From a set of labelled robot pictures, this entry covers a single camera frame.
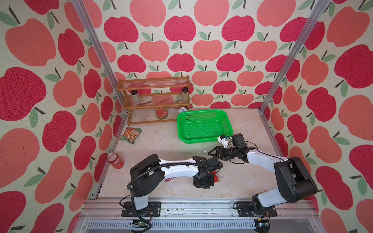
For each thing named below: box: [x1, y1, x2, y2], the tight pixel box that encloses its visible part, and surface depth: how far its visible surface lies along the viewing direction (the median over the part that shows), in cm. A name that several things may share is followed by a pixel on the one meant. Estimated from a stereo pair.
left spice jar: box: [131, 89, 140, 105], surface depth 101 cm
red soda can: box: [106, 152, 125, 170], surface depth 84 cm
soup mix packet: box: [119, 127, 143, 145], surface depth 105 cm
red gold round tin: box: [155, 106, 169, 120], surface depth 117 cm
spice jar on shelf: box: [182, 86, 189, 103], surface depth 103 cm
